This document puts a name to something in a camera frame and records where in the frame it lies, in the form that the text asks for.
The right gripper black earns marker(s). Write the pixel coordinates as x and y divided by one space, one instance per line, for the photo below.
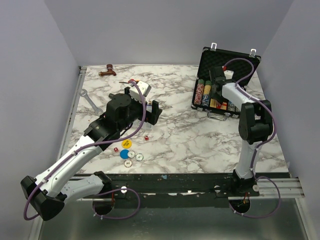
222 99

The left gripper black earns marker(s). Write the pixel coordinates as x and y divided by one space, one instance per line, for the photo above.
152 118

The red gold card deck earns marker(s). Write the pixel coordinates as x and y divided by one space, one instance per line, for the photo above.
215 104

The yellow round dealer chip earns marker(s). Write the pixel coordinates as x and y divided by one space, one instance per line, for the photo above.
126 144

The white green poker chip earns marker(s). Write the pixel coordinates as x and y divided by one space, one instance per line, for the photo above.
139 157

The blue round dealer chip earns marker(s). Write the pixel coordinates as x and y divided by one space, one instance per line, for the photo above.
124 154

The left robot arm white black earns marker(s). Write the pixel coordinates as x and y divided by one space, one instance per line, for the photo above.
50 191

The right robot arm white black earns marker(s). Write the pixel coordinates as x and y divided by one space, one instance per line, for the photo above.
255 122

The light blue chip row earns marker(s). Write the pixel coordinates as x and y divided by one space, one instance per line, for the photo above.
231 107

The yellow green chip row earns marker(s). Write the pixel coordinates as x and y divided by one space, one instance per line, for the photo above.
206 93

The clear plastic screw organizer box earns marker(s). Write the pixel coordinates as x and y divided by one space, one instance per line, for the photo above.
147 125

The red poker chip row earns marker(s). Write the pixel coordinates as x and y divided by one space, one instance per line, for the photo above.
199 92

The black poker chip case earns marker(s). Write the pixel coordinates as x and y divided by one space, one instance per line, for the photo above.
243 64

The white red poker chip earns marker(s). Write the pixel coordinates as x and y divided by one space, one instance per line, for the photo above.
128 163

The silver wrench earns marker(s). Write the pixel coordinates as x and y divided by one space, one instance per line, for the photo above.
83 93

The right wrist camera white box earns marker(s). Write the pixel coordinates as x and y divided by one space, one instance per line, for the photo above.
228 74

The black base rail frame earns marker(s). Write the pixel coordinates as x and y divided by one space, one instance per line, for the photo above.
221 185

